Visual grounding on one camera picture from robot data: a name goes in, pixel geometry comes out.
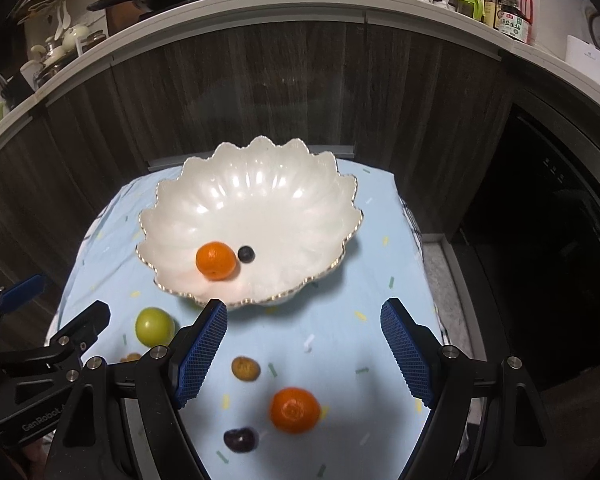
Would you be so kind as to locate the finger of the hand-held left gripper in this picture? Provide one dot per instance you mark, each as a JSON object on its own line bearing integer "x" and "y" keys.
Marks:
{"x": 82, "y": 327}
{"x": 22, "y": 292}

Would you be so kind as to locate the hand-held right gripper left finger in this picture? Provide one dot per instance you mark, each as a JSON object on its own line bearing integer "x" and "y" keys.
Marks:
{"x": 202, "y": 355}

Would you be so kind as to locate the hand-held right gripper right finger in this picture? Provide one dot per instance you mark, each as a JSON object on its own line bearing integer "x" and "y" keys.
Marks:
{"x": 407, "y": 355}

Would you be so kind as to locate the brown longan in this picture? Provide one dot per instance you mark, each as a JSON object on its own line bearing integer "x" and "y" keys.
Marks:
{"x": 245, "y": 368}

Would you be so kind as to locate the dark red cherry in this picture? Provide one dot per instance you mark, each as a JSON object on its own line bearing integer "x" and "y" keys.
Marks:
{"x": 241, "y": 440}

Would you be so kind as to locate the orange mandarin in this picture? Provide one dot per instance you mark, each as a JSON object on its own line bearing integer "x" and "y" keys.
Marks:
{"x": 216, "y": 261}
{"x": 295, "y": 410}

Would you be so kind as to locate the blueberry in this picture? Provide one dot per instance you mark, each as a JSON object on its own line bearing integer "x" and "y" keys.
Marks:
{"x": 246, "y": 254}

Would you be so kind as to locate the white scalloped bowl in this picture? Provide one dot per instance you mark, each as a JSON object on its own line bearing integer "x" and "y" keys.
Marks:
{"x": 260, "y": 200}

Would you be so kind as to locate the green plum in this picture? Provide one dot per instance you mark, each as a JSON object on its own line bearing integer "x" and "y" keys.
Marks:
{"x": 154, "y": 326}

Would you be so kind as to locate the light blue patterned tablecloth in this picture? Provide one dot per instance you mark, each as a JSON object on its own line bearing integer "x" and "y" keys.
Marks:
{"x": 340, "y": 350}

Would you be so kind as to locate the black built-in oven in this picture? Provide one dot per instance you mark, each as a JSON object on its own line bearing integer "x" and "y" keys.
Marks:
{"x": 545, "y": 260}

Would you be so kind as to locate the white cup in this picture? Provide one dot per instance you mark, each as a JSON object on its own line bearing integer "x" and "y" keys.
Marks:
{"x": 30, "y": 71}

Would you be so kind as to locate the white teapot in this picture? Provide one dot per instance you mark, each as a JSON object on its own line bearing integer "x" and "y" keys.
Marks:
{"x": 75, "y": 35}

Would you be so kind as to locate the dark wood kitchen cabinet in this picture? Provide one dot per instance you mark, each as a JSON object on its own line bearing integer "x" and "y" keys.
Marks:
{"x": 280, "y": 85}

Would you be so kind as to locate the white box appliance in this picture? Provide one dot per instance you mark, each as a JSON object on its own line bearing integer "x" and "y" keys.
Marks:
{"x": 587, "y": 60}

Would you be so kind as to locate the large soy sauce bottle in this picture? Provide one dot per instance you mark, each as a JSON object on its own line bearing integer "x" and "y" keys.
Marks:
{"x": 514, "y": 15}

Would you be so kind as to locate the green oil bottle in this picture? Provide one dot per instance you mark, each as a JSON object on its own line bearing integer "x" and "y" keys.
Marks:
{"x": 467, "y": 2}

